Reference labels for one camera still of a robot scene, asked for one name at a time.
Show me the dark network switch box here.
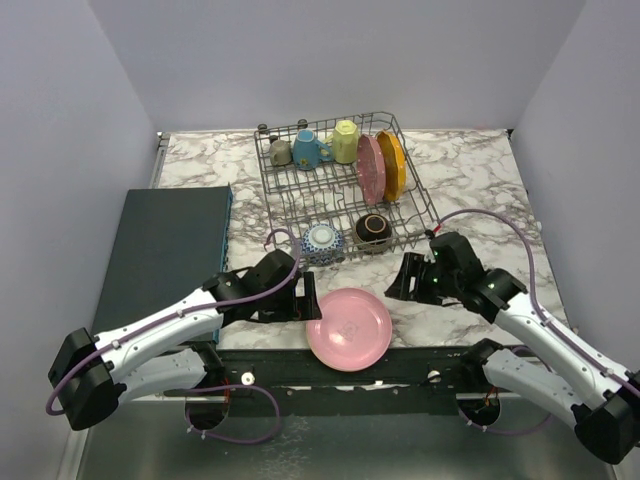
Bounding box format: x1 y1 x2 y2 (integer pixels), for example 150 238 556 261
91 186 233 334

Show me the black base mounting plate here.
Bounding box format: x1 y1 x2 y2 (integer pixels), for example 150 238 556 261
164 344 584 419

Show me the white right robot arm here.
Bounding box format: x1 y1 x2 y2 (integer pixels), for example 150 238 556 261
385 232 639 465

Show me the pale yellow mug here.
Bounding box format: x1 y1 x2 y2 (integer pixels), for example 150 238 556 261
331 119 360 164

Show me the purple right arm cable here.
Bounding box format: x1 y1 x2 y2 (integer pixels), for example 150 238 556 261
424 208 640 436

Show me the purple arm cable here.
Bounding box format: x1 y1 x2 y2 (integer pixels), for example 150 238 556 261
424 208 640 436
46 228 302 445

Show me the dark brown bowl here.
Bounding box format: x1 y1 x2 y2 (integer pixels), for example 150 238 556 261
353 213 393 254

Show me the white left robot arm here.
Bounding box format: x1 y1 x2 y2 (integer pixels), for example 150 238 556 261
45 249 322 431

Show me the blue mug white inside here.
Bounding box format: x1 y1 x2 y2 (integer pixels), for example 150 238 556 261
292 129 334 171

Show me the grey wire dish rack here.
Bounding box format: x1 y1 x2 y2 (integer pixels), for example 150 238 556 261
253 111 440 268

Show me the aluminium rail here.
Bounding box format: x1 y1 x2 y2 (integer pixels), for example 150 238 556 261
82 352 609 401

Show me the small grey cup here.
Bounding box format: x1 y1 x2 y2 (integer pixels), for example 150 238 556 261
269 139 293 167

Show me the orange blue patterned bowl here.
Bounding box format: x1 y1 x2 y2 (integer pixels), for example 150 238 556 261
301 223 344 266

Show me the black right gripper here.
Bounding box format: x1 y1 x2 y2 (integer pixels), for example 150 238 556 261
385 250 462 306

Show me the orange polka dot plate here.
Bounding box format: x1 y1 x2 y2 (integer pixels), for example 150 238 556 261
376 130 407 202

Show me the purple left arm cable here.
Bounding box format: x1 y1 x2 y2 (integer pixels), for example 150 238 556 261
46 228 302 445

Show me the plain pink bear plate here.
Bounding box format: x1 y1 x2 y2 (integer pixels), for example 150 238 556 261
306 287 393 372

